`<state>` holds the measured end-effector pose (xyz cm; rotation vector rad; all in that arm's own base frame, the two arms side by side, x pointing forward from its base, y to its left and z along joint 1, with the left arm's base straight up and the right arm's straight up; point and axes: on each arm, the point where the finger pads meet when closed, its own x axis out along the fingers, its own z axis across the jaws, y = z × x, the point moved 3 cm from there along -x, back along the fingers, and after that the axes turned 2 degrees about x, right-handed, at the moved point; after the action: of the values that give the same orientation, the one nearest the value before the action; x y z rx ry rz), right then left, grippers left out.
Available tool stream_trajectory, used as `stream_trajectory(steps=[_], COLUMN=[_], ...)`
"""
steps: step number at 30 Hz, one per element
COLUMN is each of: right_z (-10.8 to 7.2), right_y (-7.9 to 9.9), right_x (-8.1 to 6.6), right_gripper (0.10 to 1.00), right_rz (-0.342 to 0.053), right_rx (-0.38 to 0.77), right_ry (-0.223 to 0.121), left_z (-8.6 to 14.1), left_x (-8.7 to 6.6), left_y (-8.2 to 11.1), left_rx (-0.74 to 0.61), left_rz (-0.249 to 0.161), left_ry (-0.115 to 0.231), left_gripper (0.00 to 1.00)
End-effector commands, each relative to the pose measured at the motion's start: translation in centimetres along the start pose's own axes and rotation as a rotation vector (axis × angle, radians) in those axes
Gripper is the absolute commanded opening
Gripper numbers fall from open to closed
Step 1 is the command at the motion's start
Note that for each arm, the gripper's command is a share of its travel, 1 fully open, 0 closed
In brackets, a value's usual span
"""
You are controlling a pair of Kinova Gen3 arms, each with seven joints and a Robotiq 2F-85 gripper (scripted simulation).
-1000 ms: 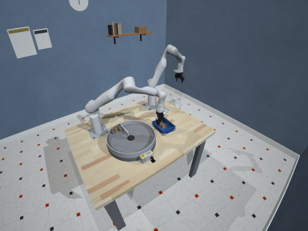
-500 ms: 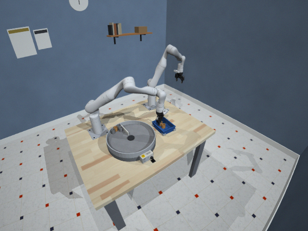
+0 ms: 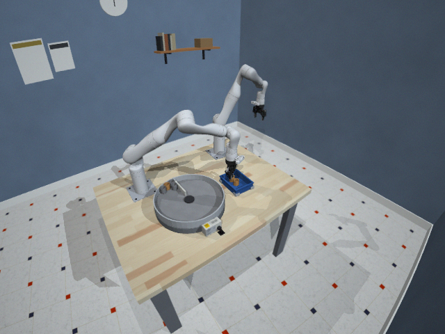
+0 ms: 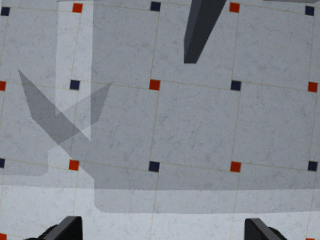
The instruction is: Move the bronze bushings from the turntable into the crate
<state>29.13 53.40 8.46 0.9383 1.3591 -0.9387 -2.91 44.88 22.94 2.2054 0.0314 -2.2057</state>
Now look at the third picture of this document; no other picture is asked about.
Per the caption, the blue open-top crate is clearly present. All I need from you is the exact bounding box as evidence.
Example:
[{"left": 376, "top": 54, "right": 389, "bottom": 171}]
[{"left": 219, "top": 169, "right": 254, "bottom": 194}]

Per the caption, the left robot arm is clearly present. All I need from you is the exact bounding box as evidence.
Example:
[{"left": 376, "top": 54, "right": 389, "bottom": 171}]
[{"left": 213, "top": 64, "right": 268, "bottom": 154}]

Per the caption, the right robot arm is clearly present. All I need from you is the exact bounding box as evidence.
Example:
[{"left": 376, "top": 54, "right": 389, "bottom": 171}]
[{"left": 122, "top": 110, "right": 245, "bottom": 194}]

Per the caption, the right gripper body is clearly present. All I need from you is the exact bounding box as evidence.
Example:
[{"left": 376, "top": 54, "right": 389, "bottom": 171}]
[{"left": 225, "top": 159, "right": 236, "bottom": 171}]

